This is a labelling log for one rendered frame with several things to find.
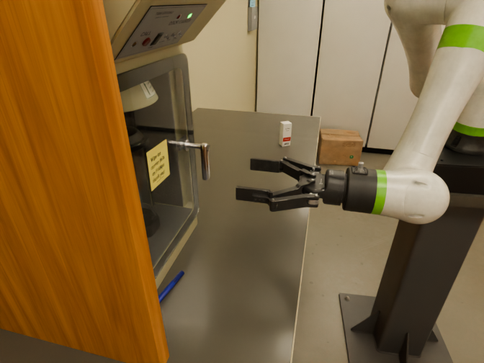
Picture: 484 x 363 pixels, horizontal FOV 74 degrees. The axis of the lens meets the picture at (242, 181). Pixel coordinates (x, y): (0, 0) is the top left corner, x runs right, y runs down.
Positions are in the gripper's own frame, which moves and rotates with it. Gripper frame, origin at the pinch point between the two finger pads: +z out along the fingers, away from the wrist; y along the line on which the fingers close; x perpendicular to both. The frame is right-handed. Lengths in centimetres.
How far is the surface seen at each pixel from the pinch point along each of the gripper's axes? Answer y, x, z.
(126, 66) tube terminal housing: 15.6, -25.9, 15.6
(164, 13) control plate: 18.1, -33.2, 7.1
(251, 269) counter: 7.7, 19.8, -2.5
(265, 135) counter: -76, 20, 9
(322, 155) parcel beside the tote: -246, 106, -21
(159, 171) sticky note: 12.6, -6.5, 14.5
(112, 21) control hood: 26.2, -32.7, 9.4
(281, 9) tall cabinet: -285, -26, 33
